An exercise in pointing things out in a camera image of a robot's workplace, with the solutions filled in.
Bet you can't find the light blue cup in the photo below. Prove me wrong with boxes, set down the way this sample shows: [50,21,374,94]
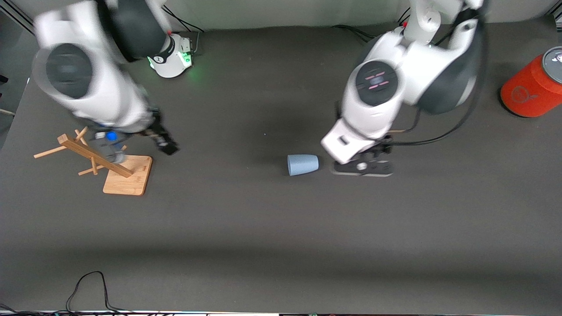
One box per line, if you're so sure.
[287,154,320,177]

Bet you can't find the wooden cup rack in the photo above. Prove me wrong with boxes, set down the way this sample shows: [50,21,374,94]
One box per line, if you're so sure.
[34,127,153,196]

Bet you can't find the orange can with grey lid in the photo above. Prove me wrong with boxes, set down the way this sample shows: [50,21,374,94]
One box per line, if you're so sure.
[500,46,562,118]

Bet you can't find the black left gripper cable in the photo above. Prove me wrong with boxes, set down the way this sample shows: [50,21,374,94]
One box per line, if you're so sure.
[384,9,488,147]

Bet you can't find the black right arm base cables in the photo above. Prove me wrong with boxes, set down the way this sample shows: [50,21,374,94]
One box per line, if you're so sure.
[166,7,208,55]

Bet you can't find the black arm base cables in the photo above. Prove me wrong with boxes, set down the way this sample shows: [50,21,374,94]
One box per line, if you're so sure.
[166,7,208,55]
[331,9,411,44]

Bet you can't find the black left arm base cables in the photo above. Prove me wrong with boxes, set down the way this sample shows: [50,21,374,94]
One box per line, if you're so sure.
[331,9,411,44]

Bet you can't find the thin black cable loop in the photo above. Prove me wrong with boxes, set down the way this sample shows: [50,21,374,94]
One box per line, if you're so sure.
[0,271,141,316]

